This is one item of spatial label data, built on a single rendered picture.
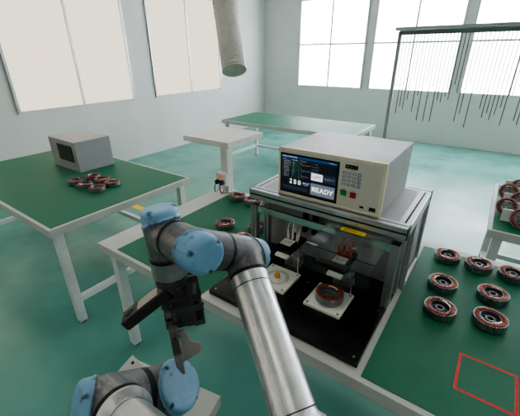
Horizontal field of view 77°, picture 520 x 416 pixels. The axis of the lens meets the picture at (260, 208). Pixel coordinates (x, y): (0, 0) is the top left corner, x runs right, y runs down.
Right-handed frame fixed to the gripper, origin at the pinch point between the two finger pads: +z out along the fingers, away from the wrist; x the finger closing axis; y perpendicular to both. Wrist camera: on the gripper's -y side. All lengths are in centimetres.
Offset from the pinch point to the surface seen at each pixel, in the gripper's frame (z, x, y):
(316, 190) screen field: -16, 50, 62
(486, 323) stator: 30, 5, 104
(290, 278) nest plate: 22, 51, 49
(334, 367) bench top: 30, 9, 45
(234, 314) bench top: 26, 42, 21
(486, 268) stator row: 28, 29, 134
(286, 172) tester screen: -22, 60, 54
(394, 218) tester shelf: -7, 28, 82
